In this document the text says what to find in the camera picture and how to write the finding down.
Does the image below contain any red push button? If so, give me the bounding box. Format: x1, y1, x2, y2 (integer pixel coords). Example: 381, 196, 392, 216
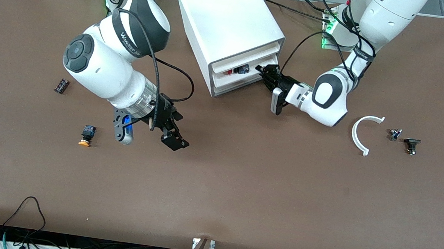
227, 62, 252, 78

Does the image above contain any white drawer with notch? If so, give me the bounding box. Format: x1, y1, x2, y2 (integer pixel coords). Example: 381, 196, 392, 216
211, 49, 276, 96

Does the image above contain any white drawer cabinet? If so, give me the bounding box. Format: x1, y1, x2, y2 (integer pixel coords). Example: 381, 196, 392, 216
165, 0, 290, 105

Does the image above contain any yellow push button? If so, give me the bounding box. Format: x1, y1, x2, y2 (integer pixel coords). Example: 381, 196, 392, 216
78, 125, 97, 148

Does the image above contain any small black contact block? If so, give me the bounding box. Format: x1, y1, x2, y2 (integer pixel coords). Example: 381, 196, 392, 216
54, 78, 70, 95

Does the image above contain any small silver black component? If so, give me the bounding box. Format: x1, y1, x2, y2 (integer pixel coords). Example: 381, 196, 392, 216
388, 127, 403, 142

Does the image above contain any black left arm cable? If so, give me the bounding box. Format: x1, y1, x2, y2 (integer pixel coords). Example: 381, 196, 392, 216
279, 0, 384, 87

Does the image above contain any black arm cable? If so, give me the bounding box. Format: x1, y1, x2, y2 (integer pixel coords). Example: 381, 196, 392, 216
279, 0, 384, 87
100, 8, 202, 136

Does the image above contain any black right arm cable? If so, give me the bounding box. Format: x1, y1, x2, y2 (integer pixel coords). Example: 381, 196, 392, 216
100, 8, 202, 136

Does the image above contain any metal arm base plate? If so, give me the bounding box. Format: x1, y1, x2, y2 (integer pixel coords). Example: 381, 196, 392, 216
320, 9, 360, 53

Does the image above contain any black cable on table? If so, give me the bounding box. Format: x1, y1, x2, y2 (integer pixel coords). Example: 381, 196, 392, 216
261, 0, 331, 23

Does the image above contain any white curved plastic bracket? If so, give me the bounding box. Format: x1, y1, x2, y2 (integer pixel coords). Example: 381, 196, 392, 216
349, 114, 386, 158

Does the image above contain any black switch component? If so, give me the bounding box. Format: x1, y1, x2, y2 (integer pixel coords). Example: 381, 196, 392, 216
403, 137, 422, 156

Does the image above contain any black looped cable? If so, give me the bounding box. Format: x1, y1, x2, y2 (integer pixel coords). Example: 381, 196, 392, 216
0, 193, 49, 247

